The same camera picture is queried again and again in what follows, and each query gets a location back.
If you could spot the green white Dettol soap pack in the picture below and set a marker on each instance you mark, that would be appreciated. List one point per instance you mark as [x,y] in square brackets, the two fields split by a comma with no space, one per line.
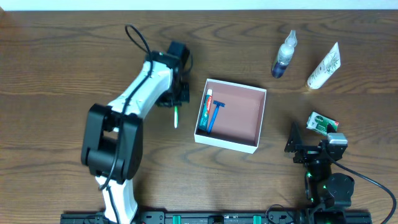
[318,123]

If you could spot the green white toothpaste tube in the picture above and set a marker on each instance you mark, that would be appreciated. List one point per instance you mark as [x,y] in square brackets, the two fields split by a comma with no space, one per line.
[203,122]

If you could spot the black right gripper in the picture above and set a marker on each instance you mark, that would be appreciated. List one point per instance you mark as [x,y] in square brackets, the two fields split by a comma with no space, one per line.
[310,150]

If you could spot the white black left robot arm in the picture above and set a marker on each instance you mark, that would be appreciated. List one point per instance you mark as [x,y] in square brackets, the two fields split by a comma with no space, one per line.
[113,138]

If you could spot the blue disposable razor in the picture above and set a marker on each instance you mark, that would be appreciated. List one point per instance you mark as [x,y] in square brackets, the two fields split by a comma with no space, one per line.
[215,113]

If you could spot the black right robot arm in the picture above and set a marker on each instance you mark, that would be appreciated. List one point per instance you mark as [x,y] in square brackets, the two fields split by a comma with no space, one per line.
[330,193]

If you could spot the green white toothbrush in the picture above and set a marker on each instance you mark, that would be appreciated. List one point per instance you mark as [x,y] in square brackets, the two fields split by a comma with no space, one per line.
[175,117]

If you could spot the black mounting rail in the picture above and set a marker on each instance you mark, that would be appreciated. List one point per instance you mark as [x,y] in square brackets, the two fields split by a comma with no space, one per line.
[158,217]

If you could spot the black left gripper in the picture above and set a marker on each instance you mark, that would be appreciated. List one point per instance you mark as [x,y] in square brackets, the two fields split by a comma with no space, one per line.
[173,100]

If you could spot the clear pump bottle blue liquid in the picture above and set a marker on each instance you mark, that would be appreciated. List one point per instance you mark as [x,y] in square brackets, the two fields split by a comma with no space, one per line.
[284,55]

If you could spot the pink open cardboard box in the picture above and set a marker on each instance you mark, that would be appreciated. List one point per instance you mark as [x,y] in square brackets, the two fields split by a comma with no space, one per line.
[238,124]

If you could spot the white bamboo print lotion tube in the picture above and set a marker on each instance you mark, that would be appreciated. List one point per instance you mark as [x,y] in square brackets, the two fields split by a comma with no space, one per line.
[327,67]

